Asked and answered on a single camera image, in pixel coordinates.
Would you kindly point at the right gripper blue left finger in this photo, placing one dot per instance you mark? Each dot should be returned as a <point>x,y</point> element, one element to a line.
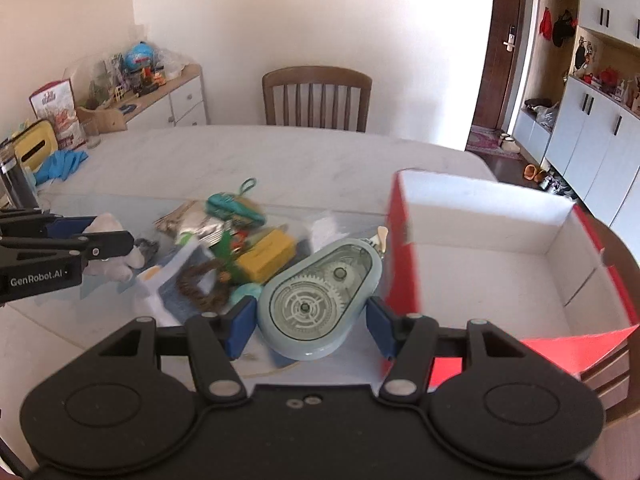
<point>238,326</point>

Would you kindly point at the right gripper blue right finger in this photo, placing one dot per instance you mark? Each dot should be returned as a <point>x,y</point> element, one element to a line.
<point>385,327</point>

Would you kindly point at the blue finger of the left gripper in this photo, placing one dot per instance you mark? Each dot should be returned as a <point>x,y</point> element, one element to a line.
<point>66,227</point>
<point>107,245</point>

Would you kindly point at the white plush toy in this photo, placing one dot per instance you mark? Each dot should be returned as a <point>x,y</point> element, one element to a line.
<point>120,260</point>

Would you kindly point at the brown hair scrunchie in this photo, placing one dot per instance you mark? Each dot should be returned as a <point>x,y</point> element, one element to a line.
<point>206,285</point>

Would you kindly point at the white grey plastic bag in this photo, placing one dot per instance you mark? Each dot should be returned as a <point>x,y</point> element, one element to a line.
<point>156,292</point>

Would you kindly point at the light blue gear device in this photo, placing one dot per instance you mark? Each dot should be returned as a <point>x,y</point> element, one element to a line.
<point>306,312</point>

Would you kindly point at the blue cloth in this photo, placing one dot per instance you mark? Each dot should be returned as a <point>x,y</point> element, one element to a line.
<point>59,166</point>

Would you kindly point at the yellow sponge block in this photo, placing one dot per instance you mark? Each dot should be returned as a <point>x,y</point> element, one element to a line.
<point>267,257</point>

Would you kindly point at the yellow tissue box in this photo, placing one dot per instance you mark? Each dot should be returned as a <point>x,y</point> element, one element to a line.
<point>35,144</point>

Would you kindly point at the silver foil packet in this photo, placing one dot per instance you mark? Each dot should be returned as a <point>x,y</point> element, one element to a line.
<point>190,220</point>

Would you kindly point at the red white cardboard box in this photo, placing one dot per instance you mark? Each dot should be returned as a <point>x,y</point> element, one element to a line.
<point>532,263</point>

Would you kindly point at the teal striped pouch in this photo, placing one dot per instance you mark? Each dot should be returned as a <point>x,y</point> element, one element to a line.
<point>237,207</point>

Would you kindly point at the red white snack bag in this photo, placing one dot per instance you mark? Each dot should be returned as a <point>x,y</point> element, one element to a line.
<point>55,102</point>

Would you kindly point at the white drawer sideboard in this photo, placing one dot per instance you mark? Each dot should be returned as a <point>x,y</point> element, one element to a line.
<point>178,103</point>

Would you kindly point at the blue helmet toy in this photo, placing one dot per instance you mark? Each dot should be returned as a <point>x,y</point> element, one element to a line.
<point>138,56</point>

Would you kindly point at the patterned door mat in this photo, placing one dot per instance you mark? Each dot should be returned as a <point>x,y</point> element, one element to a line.
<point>487,142</point>

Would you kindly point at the orange slippers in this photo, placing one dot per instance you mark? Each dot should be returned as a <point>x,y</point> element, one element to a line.
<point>534,173</point>

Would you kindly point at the wooden chair behind table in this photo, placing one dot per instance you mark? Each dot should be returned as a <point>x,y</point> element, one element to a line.
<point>324,97</point>

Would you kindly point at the brown door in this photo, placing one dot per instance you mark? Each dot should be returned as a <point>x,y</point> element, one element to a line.
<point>500,60</point>

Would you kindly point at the large white wall cabinet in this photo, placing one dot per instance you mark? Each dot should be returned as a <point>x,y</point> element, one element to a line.
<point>579,114</point>

